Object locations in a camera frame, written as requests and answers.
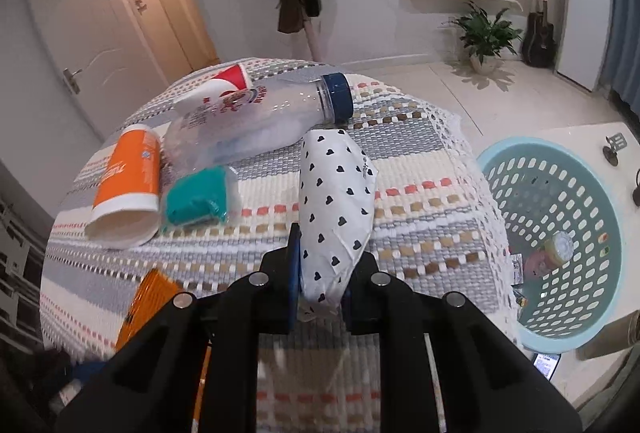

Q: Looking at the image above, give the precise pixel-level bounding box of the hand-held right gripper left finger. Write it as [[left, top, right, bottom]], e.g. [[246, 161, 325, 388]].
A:
[[52, 223, 304, 433]]

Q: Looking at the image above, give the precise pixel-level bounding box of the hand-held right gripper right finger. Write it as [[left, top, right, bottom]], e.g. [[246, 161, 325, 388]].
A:
[[342, 252, 587, 433]]

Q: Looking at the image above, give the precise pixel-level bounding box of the white heart-print packet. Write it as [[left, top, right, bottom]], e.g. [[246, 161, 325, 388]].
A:
[[297, 128, 380, 323]]

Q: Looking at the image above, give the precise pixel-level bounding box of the pink plastic bottle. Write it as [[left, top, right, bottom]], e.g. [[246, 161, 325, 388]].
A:
[[524, 232, 576, 284]]

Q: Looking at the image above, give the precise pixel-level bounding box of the light blue laundry basket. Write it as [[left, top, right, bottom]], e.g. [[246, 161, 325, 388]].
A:
[[475, 136, 635, 354]]

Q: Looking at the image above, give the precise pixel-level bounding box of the teal packet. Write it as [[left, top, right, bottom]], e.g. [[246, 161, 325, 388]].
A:
[[161, 164, 240, 237]]

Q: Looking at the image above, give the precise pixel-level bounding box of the orange flat box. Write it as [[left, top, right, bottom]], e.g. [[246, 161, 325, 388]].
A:
[[115, 268, 212, 414]]

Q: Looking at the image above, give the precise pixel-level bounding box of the clear plastic bottle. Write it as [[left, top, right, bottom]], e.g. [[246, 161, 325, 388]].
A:
[[164, 72, 354, 175]]

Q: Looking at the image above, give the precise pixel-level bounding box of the smartphone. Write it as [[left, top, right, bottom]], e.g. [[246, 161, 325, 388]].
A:
[[532, 353, 562, 383]]

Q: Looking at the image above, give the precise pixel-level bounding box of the red white paper cup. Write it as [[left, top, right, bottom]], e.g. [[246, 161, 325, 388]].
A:
[[177, 62, 266, 115]]

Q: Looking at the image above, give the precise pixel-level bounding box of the white coat rack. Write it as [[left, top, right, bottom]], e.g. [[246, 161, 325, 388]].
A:
[[279, 0, 327, 62]]

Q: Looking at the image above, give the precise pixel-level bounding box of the brown bag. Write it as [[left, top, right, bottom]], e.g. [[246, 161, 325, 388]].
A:
[[277, 0, 307, 34]]

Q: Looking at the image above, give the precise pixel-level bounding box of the potted green plant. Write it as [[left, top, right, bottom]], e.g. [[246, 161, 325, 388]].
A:
[[442, 0, 524, 75]]

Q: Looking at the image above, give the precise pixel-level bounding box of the black phone stand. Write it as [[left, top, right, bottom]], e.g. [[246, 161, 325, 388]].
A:
[[602, 133, 629, 167]]

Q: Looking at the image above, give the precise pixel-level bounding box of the hallway door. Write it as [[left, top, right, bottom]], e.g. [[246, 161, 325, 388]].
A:
[[112, 0, 209, 72]]

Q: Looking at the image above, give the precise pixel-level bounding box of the white door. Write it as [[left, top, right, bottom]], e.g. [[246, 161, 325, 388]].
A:
[[22, 0, 169, 142]]

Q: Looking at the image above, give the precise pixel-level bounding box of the black acoustic guitar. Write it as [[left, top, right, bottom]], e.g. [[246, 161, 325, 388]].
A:
[[521, 0, 557, 68]]

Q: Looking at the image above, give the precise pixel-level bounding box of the blue white striped curtain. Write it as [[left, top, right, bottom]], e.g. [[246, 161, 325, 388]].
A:
[[597, 0, 640, 115]]

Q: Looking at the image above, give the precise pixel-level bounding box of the white standing air conditioner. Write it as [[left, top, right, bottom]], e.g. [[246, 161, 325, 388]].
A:
[[556, 0, 616, 92]]

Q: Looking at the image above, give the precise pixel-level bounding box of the silver door handle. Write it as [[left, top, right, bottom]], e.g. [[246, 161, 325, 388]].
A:
[[62, 67, 82, 95]]

